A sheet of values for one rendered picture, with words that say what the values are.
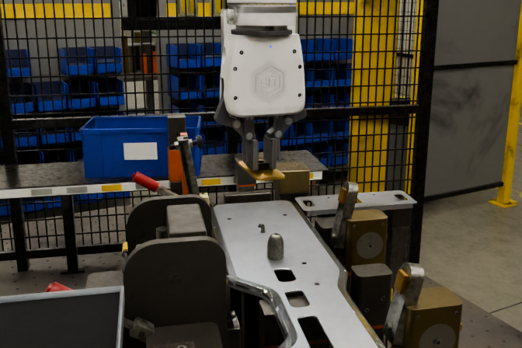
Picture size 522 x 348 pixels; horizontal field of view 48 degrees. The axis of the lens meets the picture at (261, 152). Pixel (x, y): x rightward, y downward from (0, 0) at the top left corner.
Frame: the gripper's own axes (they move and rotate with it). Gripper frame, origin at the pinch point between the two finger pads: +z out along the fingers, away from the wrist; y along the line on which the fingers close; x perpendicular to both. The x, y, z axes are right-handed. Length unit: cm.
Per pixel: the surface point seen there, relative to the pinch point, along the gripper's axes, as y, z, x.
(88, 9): -8, -15, 247
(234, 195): 16, 29, 67
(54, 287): -26.2, 14.0, -1.7
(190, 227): -8.7, 10.6, 3.7
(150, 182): -8.3, 16.3, 43.7
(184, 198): -7.1, 10.4, 15.1
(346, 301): 18.4, 29.2, 9.4
